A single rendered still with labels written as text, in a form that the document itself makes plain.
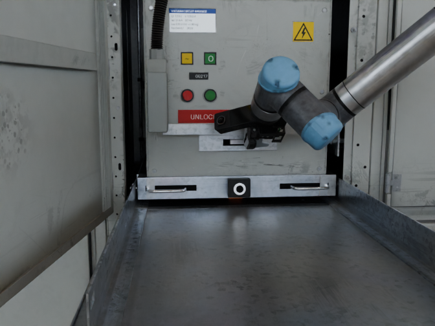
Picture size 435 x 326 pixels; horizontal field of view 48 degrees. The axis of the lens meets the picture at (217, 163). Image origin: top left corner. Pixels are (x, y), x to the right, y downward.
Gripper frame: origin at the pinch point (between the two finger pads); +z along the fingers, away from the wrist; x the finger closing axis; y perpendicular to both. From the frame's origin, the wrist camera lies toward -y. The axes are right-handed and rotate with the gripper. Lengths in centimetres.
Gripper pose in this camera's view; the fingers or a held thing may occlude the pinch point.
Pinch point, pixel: (245, 143)
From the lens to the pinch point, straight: 126.1
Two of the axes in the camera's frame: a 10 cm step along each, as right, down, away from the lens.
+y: 10.0, -0.1, 0.9
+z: -0.8, 3.6, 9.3
